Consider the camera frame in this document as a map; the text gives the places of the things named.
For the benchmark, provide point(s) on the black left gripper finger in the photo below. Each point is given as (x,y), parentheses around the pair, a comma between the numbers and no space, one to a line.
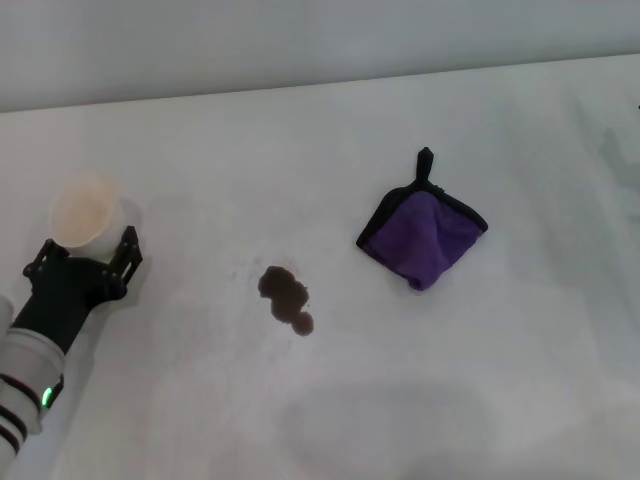
(127,255)
(44,255)

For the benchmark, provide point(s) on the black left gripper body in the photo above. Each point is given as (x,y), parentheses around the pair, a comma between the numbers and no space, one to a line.
(65,295)

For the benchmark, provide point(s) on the white paper cup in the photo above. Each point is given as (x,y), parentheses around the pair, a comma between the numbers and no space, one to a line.
(92,215)

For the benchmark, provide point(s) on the purple rag with black trim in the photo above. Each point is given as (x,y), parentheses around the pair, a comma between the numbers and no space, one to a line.
(420,240)

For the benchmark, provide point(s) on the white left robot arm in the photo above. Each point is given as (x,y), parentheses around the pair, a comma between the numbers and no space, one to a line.
(25,365)

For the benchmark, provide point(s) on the dark brown liquid stain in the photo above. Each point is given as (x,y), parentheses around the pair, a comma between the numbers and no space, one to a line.
(287,297)

